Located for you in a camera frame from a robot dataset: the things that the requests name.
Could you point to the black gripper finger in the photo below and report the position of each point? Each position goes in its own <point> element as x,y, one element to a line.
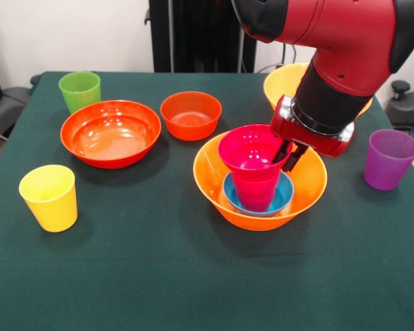
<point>294,158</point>
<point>281,153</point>

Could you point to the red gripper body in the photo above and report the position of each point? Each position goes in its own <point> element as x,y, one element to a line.
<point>296,132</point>

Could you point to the pink plastic bowl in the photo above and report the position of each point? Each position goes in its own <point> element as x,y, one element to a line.
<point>241,151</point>

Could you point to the pink plastic cup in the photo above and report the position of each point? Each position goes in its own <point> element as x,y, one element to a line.
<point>255,193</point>

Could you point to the blue plastic bowl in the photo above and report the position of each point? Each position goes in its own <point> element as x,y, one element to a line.
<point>231,196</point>

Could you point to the large orange bowl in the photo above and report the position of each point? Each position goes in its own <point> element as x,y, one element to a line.
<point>283,86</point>
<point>210,179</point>

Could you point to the small red bowl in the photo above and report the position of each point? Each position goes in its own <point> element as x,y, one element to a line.
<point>191,120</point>

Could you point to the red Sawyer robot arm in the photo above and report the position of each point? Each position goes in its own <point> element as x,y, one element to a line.
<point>331,34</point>

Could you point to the purple plastic cup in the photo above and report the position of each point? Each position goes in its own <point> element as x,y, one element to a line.
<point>388,165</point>

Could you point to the dark green tablecloth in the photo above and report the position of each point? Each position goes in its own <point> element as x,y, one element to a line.
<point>207,293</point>

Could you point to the wide red bowl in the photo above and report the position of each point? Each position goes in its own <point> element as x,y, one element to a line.
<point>110,138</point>

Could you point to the green plastic cup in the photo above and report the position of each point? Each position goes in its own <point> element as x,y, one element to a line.
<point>79,93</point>

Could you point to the yellow plastic cup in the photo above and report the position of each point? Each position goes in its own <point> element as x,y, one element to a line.
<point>50,200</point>

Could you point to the black chair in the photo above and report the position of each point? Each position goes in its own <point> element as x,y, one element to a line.
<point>3,103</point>

